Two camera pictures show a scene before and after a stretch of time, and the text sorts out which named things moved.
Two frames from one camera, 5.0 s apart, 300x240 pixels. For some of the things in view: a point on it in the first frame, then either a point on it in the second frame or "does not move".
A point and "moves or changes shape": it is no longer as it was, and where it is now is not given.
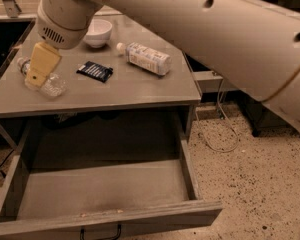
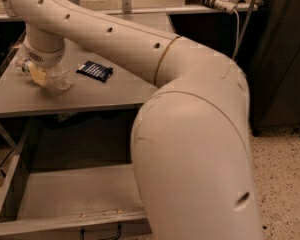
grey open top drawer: [87, 177] does not move
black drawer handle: [82, 233] does not move
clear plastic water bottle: [53, 85] moves or changes shape
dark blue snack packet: [95, 70] does not move
